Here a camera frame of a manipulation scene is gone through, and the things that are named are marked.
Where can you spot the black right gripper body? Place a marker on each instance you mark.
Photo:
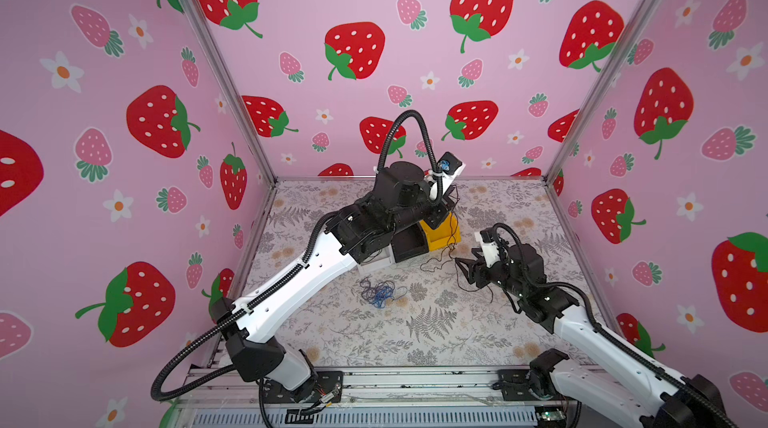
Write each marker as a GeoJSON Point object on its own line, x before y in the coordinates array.
{"type": "Point", "coordinates": [498, 273]}

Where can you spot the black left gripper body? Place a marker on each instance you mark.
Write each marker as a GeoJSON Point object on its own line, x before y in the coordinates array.
{"type": "Point", "coordinates": [433, 212]}

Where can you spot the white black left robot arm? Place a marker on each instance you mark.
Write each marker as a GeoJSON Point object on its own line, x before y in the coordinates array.
{"type": "Point", "coordinates": [340, 241]}

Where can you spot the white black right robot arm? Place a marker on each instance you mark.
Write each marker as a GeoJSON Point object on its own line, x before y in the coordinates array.
{"type": "Point", "coordinates": [635, 390]}

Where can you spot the black plastic bin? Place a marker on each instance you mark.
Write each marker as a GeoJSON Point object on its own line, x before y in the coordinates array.
{"type": "Point", "coordinates": [409, 243]}

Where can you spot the yellow plastic bin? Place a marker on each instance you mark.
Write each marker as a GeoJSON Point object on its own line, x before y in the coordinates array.
{"type": "Point", "coordinates": [447, 234]}

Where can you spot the white plastic bin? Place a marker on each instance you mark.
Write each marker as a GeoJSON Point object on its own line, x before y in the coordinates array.
{"type": "Point", "coordinates": [384, 257]}

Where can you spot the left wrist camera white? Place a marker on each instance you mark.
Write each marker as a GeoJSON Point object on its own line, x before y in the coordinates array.
{"type": "Point", "coordinates": [450, 168]}

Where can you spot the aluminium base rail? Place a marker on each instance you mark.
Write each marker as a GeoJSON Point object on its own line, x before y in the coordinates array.
{"type": "Point", "coordinates": [479, 396]}

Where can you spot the aluminium corner post left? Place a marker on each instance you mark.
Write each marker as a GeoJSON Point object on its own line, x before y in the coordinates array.
{"type": "Point", "coordinates": [199, 24]}

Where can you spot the aluminium corner post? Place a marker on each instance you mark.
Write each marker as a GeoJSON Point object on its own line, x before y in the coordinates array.
{"type": "Point", "coordinates": [638, 21]}
{"type": "Point", "coordinates": [199, 24]}

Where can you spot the aluminium corner post right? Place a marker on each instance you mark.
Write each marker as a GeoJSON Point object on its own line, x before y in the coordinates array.
{"type": "Point", "coordinates": [638, 21]}

